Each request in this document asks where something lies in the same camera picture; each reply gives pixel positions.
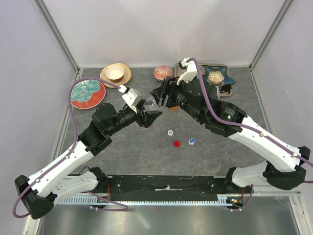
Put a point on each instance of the aluminium frame post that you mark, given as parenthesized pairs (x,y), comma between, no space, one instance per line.
(57,34)
(270,33)

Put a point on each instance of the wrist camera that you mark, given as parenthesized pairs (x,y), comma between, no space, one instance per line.
(131,96)
(189,70)

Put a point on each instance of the red white tea cup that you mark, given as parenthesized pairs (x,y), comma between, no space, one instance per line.
(115,73)

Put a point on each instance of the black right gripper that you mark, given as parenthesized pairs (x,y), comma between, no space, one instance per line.
(169,86)

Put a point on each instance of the steel tray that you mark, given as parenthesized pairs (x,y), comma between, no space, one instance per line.
(226,89)

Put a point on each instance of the patterned flower bowl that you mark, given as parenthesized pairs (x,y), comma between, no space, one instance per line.
(216,78)

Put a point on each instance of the white juice bottle cap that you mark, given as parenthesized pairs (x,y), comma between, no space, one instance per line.
(170,132)

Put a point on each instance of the small red-cap clear bottle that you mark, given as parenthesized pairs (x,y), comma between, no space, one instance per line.
(150,104)

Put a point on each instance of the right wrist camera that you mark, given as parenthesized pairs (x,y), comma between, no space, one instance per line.
(189,70)

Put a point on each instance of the right aluminium frame post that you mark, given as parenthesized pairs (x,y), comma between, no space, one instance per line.
(270,33)

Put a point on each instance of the slotted cable duct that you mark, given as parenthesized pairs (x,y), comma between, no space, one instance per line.
(90,200)

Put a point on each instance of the red bottle cap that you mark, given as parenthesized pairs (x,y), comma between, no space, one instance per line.
(176,143)

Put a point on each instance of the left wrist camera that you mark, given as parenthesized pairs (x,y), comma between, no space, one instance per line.
(131,96)

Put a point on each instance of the tan saucer plate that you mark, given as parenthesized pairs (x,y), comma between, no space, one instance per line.
(123,81)

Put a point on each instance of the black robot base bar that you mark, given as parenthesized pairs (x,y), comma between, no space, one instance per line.
(166,187)

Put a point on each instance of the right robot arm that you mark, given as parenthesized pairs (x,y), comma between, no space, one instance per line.
(282,167)

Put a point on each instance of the blue star-shaped dish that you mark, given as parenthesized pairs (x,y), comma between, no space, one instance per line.
(217,75)

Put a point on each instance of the red teal floral plate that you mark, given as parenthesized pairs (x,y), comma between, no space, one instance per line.
(87,94)

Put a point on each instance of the left aluminium frame post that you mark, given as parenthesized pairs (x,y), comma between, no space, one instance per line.
(57,34)

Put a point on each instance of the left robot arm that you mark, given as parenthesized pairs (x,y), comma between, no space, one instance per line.
(43,190)

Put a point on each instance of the blue white Pocari cap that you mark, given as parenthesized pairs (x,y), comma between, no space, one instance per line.
(191,141)

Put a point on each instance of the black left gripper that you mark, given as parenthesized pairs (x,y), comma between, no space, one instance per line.
(149,116)

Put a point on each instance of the red patterned bowl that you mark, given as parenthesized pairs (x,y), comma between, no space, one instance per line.
(162,72)

